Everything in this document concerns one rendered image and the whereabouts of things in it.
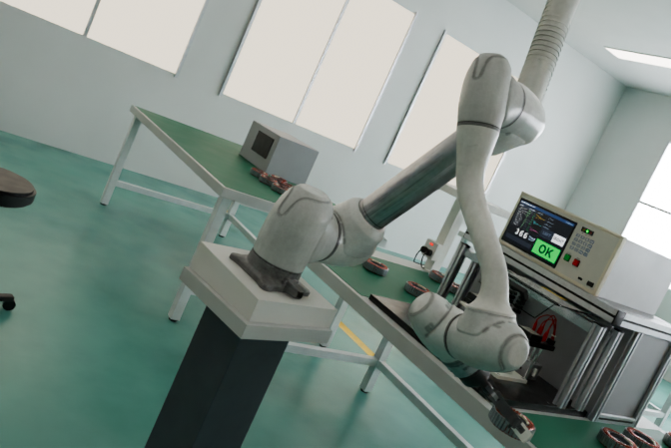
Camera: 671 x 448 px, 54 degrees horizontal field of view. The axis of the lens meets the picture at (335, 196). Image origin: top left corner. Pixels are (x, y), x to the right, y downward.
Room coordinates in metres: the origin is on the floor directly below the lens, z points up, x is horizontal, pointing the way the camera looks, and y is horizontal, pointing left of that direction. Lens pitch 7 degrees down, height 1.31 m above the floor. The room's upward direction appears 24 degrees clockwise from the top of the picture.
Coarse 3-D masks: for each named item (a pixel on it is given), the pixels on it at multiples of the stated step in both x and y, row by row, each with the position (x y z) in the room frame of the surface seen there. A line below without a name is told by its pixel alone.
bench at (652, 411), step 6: (462, 234) 6.21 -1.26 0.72; (462, 240) 6.23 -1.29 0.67; (468, 240) 6.13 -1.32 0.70; (666, 402) 5.09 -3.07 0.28; (654, 408) 5.15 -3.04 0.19; (666, 408) 5.08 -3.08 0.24; (648, 414) 4.93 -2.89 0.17; (654, 414) 4.98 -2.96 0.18; (660, 414) 5.03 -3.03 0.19; (666, 414) 5.07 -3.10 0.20; (660, 420) 5.07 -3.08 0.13; (660, 426) 5.08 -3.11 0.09
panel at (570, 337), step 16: (480, 272) 2.53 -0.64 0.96; (512, 304) 2.37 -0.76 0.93; (528, 320) 2.30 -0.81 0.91; (560, 320) 2.21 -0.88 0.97; (560, 336) 2.19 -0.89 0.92; (576, 336) 2.14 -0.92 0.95; (624, 336) 2.03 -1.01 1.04; (544, 352) 2.21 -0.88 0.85; (560, 352) 2.16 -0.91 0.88; (576, 352) 2.12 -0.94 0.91; (544, 368) 2.18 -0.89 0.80; (560, 368) 2.14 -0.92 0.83; (608, 368) 2.03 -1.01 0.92; (560, 384) 2.12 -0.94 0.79; (592, 400) 2.02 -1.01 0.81
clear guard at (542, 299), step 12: (516, 276) 2.06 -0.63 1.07; (528, 288) 1.93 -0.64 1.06; (540, 288) 2.03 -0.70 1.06; (516, 300) 1.90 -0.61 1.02; (528, 300) 1.89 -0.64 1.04; (540, 300) 1.88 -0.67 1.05; (552, 300) 1.88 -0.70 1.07; (564, 300) 2.00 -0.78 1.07; (528, 312) 1.84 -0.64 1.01; (540, 312) 1.83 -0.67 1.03; (588, 312) 1.98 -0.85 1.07
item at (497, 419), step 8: (496, 408) 1.53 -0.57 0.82; (488, 416) 1.54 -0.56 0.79; (496, 416) 1.51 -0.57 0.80; (520, 416) 1.56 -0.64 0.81; (496, 424) 1.50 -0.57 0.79; (504, 424) 1.49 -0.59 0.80; (528, 424) 1.53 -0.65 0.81; (504, 432) 1.49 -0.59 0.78; (512, 432) 1.48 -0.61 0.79; (520, 440) 1.49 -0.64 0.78; (528, 440) 1.50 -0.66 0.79
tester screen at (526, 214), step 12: (528, 204) 2.33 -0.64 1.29; (516, 216) 2.35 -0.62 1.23; (528, 216) 2.32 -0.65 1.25; (540, 216) 2.28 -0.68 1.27; (552, 216) 2.24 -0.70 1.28; (528, 228) 2.30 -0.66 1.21; (540, 228) 2.26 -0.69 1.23; (552, 228) 2.22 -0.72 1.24; (564, 228) 2.19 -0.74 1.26; (528, 240) 2.28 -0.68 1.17; (552, 264) 2.17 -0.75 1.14
